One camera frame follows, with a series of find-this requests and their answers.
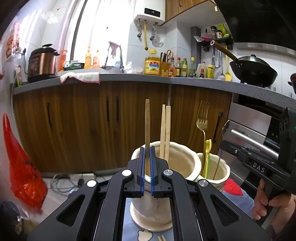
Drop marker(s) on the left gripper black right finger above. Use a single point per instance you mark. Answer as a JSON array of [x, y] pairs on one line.
[[159, 187]]

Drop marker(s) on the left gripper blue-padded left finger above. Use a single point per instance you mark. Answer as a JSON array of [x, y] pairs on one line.
[[135, 185]]

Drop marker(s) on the green yellow tulip spoon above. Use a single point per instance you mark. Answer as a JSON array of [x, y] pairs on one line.
[[208, 147]]

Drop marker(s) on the gold metal fork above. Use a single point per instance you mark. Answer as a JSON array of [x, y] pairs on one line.
[[202, 125]]

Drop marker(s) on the bamboo chopstick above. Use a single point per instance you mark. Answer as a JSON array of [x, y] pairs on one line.
[[161, 238], [147, 136]]

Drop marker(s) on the person's right hand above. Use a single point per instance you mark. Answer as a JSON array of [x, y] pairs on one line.
[[285, 203]]

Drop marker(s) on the chopstick in holder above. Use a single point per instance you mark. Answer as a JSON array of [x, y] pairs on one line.
[[163, 133], [168, 131]]

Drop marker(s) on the stainless steel oven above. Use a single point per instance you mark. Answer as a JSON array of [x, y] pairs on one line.
[[256, 125]]

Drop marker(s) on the blue cartoon tablecloth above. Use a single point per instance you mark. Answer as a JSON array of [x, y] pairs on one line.
[[224, 222]]

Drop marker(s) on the cream ceramic utensil holder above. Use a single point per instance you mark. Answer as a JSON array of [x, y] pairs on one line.
[[187, 191]]

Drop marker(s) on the wooden base cabinets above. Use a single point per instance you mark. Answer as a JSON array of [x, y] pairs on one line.
[[72, 128]]

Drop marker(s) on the bamboo chopstick on table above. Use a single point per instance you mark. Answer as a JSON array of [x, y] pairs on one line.
[[161, 238]]

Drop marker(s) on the black wok with lid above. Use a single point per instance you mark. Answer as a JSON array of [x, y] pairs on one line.
[[249, 69]]

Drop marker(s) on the white dish cloth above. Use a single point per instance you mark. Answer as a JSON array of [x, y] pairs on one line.
[[87, 77]]

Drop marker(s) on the yellow cooking oil jug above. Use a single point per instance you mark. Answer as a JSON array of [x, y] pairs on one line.
[[152, 66]]

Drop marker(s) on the red plastic bag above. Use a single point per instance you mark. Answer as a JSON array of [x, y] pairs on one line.
[[26, 181]]

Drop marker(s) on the copper electric pressure cooker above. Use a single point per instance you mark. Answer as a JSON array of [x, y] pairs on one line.
[[42, 63]]

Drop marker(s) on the white water heater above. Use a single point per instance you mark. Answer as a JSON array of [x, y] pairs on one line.
[[152, 11]]

